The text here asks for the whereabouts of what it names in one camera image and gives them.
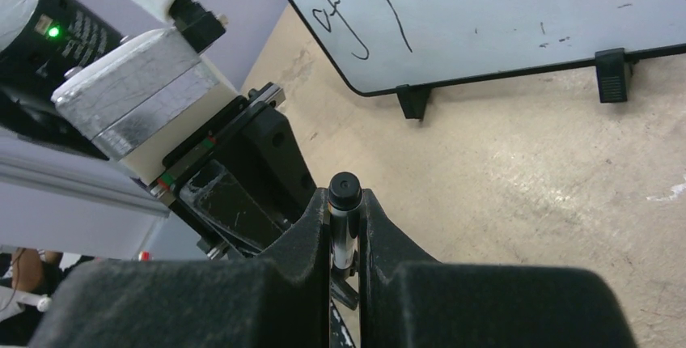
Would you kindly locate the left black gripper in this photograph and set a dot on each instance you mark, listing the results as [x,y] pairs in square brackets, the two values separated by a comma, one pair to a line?
[242,173]

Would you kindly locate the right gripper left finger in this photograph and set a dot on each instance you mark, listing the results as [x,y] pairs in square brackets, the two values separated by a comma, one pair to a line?
[279,298]

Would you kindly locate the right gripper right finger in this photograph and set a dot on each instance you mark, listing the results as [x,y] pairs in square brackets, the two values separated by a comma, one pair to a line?
[410,299]

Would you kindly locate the white black marker pen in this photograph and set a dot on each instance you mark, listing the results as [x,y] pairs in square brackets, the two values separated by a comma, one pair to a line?
[344,197]

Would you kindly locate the black framed whiteboard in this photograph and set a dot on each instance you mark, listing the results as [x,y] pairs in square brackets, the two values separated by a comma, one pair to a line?
[410,47]

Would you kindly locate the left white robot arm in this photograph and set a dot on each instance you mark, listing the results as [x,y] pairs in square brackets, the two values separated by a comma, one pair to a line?
[43,43]

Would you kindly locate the aluminium extrusion frame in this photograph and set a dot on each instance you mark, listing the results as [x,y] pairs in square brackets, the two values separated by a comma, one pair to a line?
[37,167]

